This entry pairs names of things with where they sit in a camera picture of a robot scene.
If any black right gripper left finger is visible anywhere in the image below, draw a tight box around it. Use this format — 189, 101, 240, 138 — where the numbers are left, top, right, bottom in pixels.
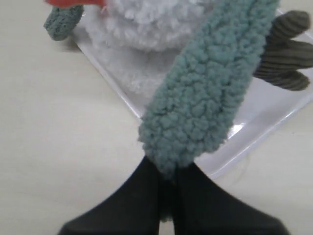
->
59, 158, 170, 235

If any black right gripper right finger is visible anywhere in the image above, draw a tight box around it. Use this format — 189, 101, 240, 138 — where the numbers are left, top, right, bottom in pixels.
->
173, 164, 289, 235

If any green fluffy scarf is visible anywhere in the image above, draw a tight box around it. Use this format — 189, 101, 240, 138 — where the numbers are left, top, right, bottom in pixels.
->
43, 0, 287, 183

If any white plastic tray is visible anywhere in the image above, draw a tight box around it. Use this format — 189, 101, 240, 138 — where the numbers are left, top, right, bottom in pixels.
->
73, 18, 313, 178

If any white plush snowman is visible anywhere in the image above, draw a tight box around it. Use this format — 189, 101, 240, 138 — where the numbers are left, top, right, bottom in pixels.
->
44, 0, 313, 91

